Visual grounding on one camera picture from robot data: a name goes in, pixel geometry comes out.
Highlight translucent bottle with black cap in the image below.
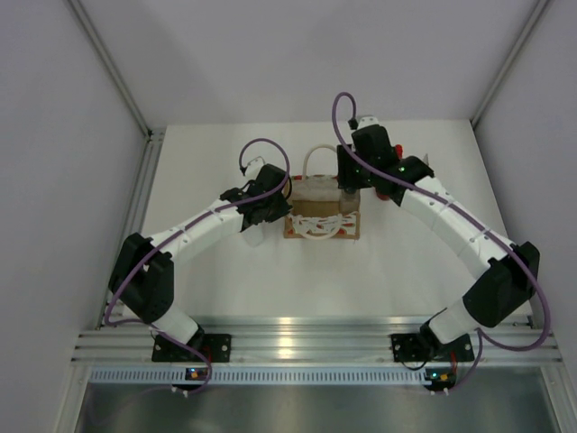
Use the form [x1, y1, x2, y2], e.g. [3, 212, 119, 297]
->
[243, 224, 265, 247]

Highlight canvas bag with strawberry print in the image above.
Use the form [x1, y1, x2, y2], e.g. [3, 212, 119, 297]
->
[283, 144, 361, 241]

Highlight red bottle with red cap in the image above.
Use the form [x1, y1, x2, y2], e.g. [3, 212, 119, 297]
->
[375, 144, 403, 201]

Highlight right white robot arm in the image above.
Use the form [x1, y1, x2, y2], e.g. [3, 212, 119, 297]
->
[337, 116, 540, 359]

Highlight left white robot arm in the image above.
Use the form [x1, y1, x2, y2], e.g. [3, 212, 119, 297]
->
[108, 163, 291, 361]

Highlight small jar with grey lid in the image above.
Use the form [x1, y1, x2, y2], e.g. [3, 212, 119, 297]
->
[340, 190, 361, 213]

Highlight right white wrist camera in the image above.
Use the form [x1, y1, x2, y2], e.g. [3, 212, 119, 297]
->
[356, 115, 380, 131]

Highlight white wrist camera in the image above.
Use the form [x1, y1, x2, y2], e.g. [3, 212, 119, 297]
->
[356, 115, 380, 131]
[249, 156, 266, 166]

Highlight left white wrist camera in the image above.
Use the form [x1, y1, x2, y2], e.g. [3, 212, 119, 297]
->
[249, 156, 266, 166]

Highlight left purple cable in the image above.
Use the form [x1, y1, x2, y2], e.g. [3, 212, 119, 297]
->
[104, 137, 292, 396]

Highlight purple cable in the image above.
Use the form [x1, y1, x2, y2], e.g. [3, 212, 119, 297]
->
[104, 137, 292, 396]
[332, 92, 554, 393]

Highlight aluminium mounting rail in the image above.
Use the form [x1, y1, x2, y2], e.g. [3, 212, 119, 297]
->
[71, 315, 563, 364]

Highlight left aluminium frame post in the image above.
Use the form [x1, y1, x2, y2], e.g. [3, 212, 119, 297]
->
[67, 0, 154, 136]

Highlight aluminium frame post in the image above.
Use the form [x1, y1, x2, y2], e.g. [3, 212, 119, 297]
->
[67, 0, 154, 136]
[470, 0, 554, 131]

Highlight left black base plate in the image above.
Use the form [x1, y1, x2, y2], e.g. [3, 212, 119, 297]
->
[151, 334, 232, 363]

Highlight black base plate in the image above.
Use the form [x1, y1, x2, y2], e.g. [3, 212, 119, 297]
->
[151, 334, 232, 363]
[390, 333, 475, 364]

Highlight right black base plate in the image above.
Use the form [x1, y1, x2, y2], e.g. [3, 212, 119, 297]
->
[390, 333, 475, 364]

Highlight right aluminium frame post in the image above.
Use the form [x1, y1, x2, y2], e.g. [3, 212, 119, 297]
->
[470, 0, 554, 131]

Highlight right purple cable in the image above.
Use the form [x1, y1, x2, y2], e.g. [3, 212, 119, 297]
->
[332, 92, 554, 393]

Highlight white slotted cable duct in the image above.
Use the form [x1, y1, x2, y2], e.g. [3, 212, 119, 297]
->
[89, 366, 437, 385]

